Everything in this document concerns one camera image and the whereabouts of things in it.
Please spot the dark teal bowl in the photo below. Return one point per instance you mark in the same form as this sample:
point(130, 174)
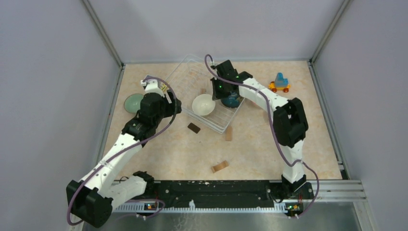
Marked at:
point(232, 101)

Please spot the beige flower pattern bowl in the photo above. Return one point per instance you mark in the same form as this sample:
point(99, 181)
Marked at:
point(203, 105)

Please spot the yellow owl card box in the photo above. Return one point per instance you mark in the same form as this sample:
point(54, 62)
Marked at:
point(164, 88)

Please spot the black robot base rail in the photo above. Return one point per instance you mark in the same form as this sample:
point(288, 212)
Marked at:
point(224, 193)

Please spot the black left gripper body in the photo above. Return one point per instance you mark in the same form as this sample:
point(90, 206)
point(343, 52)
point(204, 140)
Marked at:
point(166, 109)

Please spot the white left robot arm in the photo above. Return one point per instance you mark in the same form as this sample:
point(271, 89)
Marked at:
point(94, 197)

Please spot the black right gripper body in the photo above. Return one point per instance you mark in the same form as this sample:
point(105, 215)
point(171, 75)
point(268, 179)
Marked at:
point(220, 89)

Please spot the dark brown block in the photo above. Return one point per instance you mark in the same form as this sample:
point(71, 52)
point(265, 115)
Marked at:
point(194, 128)

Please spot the arched wooden block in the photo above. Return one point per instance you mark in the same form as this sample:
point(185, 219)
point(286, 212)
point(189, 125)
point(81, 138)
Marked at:
point(224, 164)

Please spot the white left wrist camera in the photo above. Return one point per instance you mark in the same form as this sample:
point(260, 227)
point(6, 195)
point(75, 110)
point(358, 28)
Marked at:
point(152, 84)

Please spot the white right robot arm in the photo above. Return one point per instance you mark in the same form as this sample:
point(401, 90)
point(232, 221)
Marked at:
point(287, 118)

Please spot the light green celadon bowl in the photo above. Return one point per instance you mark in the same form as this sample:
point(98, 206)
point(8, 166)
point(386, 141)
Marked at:
point(132, 103)

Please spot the colourful toy block car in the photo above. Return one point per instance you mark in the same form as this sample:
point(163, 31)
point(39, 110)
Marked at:
point(279, 84)

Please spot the light wooden block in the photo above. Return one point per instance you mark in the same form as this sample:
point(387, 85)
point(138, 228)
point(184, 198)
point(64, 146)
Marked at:
point(229, 133)

